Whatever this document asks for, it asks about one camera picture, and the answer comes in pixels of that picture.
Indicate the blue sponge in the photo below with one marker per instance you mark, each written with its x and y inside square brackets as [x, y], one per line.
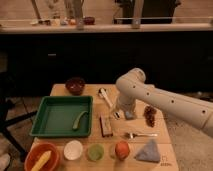
[130, 116]

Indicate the brown whiteboard eraser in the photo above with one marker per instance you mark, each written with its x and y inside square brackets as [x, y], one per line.
[106, 128]

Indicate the dark red bowl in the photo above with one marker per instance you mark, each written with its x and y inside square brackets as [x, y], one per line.
[75, 85]

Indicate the black chair base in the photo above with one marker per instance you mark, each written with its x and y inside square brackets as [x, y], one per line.
[7, 84]

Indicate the orange tomato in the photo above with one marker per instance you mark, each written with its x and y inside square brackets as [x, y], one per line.
[122, 150]

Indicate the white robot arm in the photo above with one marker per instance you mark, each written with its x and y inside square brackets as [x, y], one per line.
[132, 87]

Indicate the blue folded cloth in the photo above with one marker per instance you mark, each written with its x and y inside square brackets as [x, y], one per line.
[149, 152]

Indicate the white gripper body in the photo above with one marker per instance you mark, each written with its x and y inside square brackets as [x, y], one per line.
[125, 103]

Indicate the green chili pepper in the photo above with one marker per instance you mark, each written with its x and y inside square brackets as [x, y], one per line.
[77, 120]

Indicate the orange bowl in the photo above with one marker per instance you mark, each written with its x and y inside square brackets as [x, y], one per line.
[37, 151]

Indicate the green cup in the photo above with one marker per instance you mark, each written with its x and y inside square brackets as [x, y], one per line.
[95, 152]

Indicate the yellow corn cob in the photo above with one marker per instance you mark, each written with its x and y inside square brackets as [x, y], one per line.
[44, 158]

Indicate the red grape bunch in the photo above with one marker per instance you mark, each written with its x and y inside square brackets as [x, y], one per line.
[149, 114]

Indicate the green plastic tray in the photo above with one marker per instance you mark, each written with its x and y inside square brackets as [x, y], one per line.
[56, 115]

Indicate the silver fork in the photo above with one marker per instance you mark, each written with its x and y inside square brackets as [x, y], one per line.
[133, 135]

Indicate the red bowl on counter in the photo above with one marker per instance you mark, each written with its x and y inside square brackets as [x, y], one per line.
[89, 20]

